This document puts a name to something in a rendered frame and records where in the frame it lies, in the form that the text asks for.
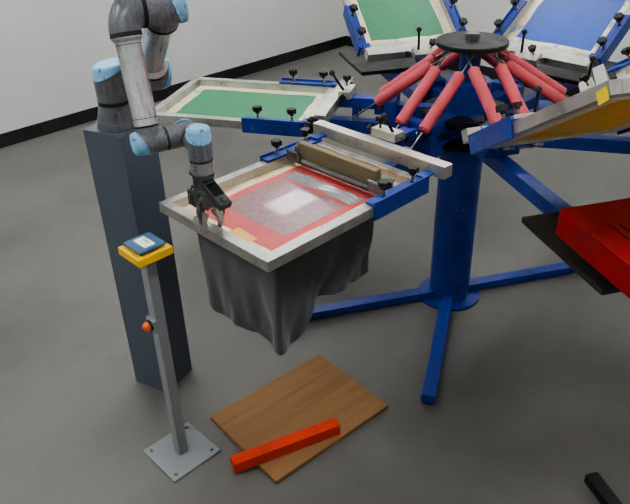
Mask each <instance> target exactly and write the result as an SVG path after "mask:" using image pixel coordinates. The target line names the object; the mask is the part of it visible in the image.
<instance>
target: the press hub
mask: <svg viewBox="0 0 630 504"><path fill-rule="evenodd" d="M509 43H510V42H509V40H508V39H507V38H506V37H504V36H502V35H499V34H494V33H489V32H480V31H458V32H450V33H445V34H442V35H440V36H438V37H437V38H436V40H435V44H436V46H437V47H438V48H440V49H442V50H445V51H449V52H454V53H460V63H459V71H460V72H461V71H462V70H463V68H464V67H465V65H466V64H467V62H468V60H467V58H466V55H465V54H467V55H468V57H469V59H470V58H471V56H472V55H473V54H475V55H474V57H473V58H472V60H471V61H470V62H471V64H472V66H473V67H474V66H477V67H479V69H480V64H481V54H490V53H497V52H500V51H503V50H505V49H507V48H508V47H509ZM470 68H471V67H470V64H468V66H467V67H466V69H465V70H464V72H463V74H464V75H465V79H464V81H463V83H462V84H461V86H460V87H459V89H458V90H457V92H456V93H455V95H454V96H453V98H452V99H451V101H450V102H449V104H448V105H447V107H446V108H445V110H444V111H443V113H442V114H444V113H446V112H450V113H454V114H458V115H459V116H457V117H454V118H452V119H450V120H448V121H446V122H445V126H446V127H451V128H455V129H453V130H451V131H449V132H447V133H448V134H450V135H454V136H457V139H456V140H454V141H452V142H450V143H447V144H445V145H444V146H443V150H445V151H450V152H448V153H446V154H444V155H442V156H440V157H439V159H440V160H443V161H446V162H449V163H452V164H453V167H452V176H450V177H448V178H447V179H445V180H443V179H440V178H438V183H437V196H436V209H435V222H434V235H433V249H432V262H431V275H430V278H428V279H426V280H424V281H423V282H422V283H421V284H420V285H419V287H424V286H430V287H431V289H432V290H433V291H434V298H429V299H424V300H422V301H423V302H424V303H425V304H427V305H428V306H430V307H433V308H435V309H439V304H440V299H441V295H444V296H453V303H452V308H451V311H462V310H466V309H468V308H471V307H472V306H474V305H475V304H476V303H477V302H478V300H479V295H480V294H479V291H478V290H474V291H468V288H469V279H470V270H471V261H472V252H473V243H474V234H475V225H476V216H477V208H478V199H479V190H480V181H481V172H482V163H483V161H481V160H480V159H479V158H478V157H477V156H476V155H474V154H472V155H471V154H470V148H469V144H463V140H462V134H461V131H462V130H464V129H466V128H472V127H479V124H478V123H475V122H474V120H473V119H472V118H471V117H469V115H478V114H482V115H486V113H485V111H484V109H483V107H482V104H481V102H480V100H479V98H478V95H477V93H476V91H475V89H474V86H473V84H472V82H471V80H470V77H469V75H468V70H469V69H470ZM419 287H418V288H419Z"/></svg>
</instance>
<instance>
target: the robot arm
mask: <svg viewBox="0 0 630 504"><path fill-rule="evenodd" d="M188 19H189V12H188V6H187V2H186V0H114V2H113V4H112V6H111V9H110V12H109V17H108V32H109V36H110V40H111V41H112V42H113V43H114V44H115V47H116V51H117V55H118V57H116V58H108V59H104V60H102V61H99V62H97V63H96V64H95V65H94V66H93V67H92V77H93V78H92V80H93V82H94V87H95V92H96V97H97V102H98V114H97V120H96V124H97V128H98V130H100V131H102V132H108V133H117V132H124V131H128V130H131V129H134V128H135V132H133V133H131V134H130V136H129V138H130V144H131V148H132V150H133V152H134V154H135V155H136V156H143V155H151V154H153V153H158V152H163V151H167V150H173V149H177V148H182V147H186V148H187V149H188V155H189V161H190V169H191V170H190V171H189V175H191V176H192V179H193V186H192V185H191V188H189V189H187V194H188V202H189V204H190V205H192V206H193V207H195V208H196V216H194V217H193V221H194V222H195V223H196V224H197V225H198V226H199V228H200V231H201V233H202V235H203V236H206V234H207V233H208V231H207V226H208V225H207V220H208V218H209V214H207V213H206V212H205V210H206V211H209V209H210V210H211V213H212V214H213V215H214V216H215V217H216V219H217V221H218V226H219V227H220V228H222V225H223V220H224V214H225V209H227V208H229V207H231V204H232V201H231V200H230V199H229V198H228V196H227V195H226V194H225V193H224V191H223V190H222V189H221V188H220V186H219V185H218V184H217V182H216V181H215V180H214V179H213V178H214V176H215V174H214V171H215V167H214V159H213V150H212V136H211V133H210V128H209V126H208V125H206V124H203V123H194V122H193V121H191V120H189V119H185V118H183V119H179V120H178V121H176V122H175V123H174V125H169V126H164V127H159V123H158V118H157V114H156V109H155V105H154V100H153V96H152V91H156V90H157V91H159V90H162V89H166V88H168V87H169V86H170V84H171V81H172V76H171V75H172V69H171V65H170V62H169V60H168V59H167V58H166V55H167V50H168V46H169V42H170V38H171V34H172V33H174V32H175V31H176V30H177V28H178V26H179V23H182V24H183V23H185V22H187V21H188ZM142 28H144V34H142ZM142 36H143V39H142V45H141V41H140V40H141V38H142ZM193 188H194V189H193ZM189 197H190V199H189ZM211 208H213V209H211Z"/></svg>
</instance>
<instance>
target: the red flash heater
mask: <svg viewBox="0 0 630 504"><path fill-rule="evenodd" d="M556 235H557V236H558V237H559V238H561V239H562V240H563V241H564V242H565V243H566V244H567V245H569V246H570V247H571V248H572V249H573V250H574V251H575V252H577V253H578V254H579V255H580V256H581V257H582V258H583V259H585V260H586V261H587V262H588V263H589V264H590V265H591V266H593V267H594V268H595V269H596V270H597V271H598V272H600V273H601V274H602V275H603V276H604V277H605V278H606V279H608V280H609V281H610V282H611V283H612V284H613V285H614V286H616V287H617V288H618V289H619V290H620V291H621V292H622V293H624V294H625V295H626V296H627V297H628V298H629V299H630V198H626V199H620V200H614V201H607V202H601V203H595V204H588V205H582V206H575V207H569V208H563V209H560V212H559V218H558V223H557V229H556Z"/></svg>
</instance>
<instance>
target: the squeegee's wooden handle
mask: <svg viewBox="0 0 630 504"><path fill-rule="evenodd" d="M297 146H298V153H300V160H303V159H304V160H306V161H309V162H311V163H314V164H316V165H319V166H321V167H324V168H326V169H329V170H332V171H334V172H337V173H339V174H342V175H344V176H347V177H349V178H352V179H354V180H357V181H359V182H362V183H365V184H367V185H369V182H368V181H367V180H368V179H369V180H372V181H375V182H377V183H378V180H381V169H379V168H376V167H373V166H371V165H368V164H365V163H362V162H360V161H357V160H354V159H352V158H349V157H346V156H343V155H341V154H338V153H335V152H333V151H330V150H327V149H325V148H322V147H319V146H316V145H314V144H311V143H308V142H306V141H303V140H301V141H299V142H298V144H297Z"/></svg>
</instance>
